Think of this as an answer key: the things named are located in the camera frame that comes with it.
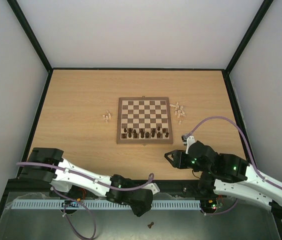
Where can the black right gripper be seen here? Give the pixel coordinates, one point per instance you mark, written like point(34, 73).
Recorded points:
point(178, 159)

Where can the light chess pieces right pile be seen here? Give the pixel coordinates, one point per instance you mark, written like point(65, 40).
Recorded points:
point(178, 111)

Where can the light blue cable duct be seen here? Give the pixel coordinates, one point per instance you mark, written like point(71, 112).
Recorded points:
point(58, 204)

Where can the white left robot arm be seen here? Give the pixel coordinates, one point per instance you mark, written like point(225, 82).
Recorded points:
point(48, 165)

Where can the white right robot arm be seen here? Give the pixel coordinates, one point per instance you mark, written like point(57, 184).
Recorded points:
point(228, 175)

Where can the light chess pieces pile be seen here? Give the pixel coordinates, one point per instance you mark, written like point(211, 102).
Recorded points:
point(178, 111)
point(107, 116)

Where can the light chess pieces left pile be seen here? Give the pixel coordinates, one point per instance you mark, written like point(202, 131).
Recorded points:
point(107, 116)

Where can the wooden chess board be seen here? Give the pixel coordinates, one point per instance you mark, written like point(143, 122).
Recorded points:
point(147, 113)

